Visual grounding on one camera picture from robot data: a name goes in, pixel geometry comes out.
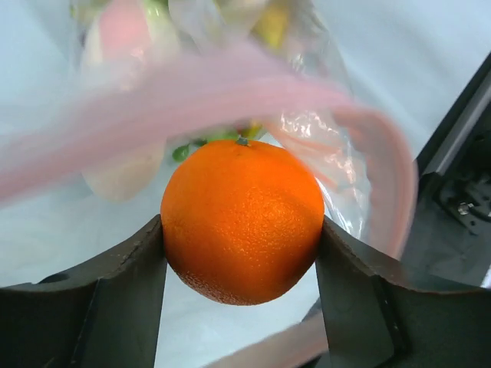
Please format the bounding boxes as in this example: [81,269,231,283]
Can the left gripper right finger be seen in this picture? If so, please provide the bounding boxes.
[316,218,490,367]

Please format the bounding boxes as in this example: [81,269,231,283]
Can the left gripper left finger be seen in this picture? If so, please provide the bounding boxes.
[1,216,166,367]

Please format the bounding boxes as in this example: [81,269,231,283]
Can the fake orange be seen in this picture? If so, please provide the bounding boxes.
[160,140,325,305]

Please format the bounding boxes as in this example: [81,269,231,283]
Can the clear zip top bag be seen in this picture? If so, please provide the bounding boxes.
[0,0,419,368]

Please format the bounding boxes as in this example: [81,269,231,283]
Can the yellow fake banana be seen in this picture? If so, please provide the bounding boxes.
[252,2,290,50]

